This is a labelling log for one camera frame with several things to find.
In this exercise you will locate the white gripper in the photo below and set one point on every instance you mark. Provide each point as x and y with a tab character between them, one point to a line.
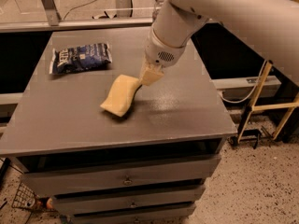
160	54

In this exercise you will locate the yellow sponge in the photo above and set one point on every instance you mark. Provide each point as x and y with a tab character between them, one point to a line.
121	95

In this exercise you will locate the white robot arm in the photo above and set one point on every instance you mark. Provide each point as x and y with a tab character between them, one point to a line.
269	27

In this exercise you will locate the blue chip bag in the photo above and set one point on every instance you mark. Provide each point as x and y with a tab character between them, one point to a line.
80	59

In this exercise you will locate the clear plastic water bottle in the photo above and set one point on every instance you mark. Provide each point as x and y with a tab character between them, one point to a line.
157	6

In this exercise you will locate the grey drawer cabinet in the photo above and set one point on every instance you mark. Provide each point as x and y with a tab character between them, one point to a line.
59	124

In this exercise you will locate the top grey drawer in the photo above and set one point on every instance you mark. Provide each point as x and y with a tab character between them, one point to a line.
121	175

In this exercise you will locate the grey drawer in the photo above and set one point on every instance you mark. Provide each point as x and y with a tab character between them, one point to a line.
128	200
121	175
136	216

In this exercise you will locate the grey metal railing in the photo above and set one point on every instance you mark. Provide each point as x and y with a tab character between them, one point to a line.
42	26

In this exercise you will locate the bottom grey drawer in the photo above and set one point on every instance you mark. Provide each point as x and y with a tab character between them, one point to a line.
136	216

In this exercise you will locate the middle grey drawer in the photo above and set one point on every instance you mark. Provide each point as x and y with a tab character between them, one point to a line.
128	200

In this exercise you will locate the yellow metal frame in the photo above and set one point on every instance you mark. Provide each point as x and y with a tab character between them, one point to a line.
252	107

